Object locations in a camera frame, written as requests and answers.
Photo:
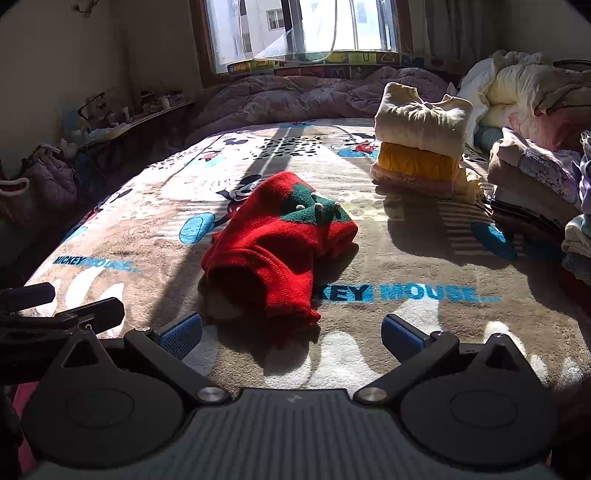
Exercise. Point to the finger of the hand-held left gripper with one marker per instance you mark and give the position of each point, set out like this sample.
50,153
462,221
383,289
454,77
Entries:
99,314
27,296

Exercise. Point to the colourful foam letter mat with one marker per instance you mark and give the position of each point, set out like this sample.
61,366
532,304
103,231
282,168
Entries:
323,69

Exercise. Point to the red and green knit sweater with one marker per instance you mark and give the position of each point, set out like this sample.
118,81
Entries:
277,249

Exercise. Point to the purple padded jacket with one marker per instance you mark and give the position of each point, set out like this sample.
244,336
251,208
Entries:
53,177

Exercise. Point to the yellow folded garment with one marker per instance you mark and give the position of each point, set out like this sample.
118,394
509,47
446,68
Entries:
415,164

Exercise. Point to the window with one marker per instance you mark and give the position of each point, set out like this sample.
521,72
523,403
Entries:
300,23

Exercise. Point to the cream folded garment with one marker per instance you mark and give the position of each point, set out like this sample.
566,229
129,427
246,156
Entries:
420,120

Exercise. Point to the purple quilted duvet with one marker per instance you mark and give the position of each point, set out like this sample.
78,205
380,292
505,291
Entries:
300,99

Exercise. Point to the person's maroon clad leg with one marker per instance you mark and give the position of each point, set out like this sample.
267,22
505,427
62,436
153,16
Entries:
23,415

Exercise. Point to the cartoon printed beige blanket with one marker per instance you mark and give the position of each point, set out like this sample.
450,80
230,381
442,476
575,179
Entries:
415,258

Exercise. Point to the heap of cream bedding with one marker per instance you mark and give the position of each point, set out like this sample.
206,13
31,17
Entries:
531,87

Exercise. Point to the curtain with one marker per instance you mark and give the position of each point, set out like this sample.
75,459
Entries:
461,27

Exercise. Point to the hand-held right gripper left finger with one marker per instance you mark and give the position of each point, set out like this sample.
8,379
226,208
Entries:
182,336

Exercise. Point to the cluttered side desk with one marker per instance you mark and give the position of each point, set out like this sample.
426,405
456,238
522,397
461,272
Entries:
138,129

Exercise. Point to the pile of folded clothes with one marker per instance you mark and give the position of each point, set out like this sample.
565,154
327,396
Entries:
531,184

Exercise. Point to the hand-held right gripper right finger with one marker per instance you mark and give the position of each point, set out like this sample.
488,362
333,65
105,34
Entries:
399,337

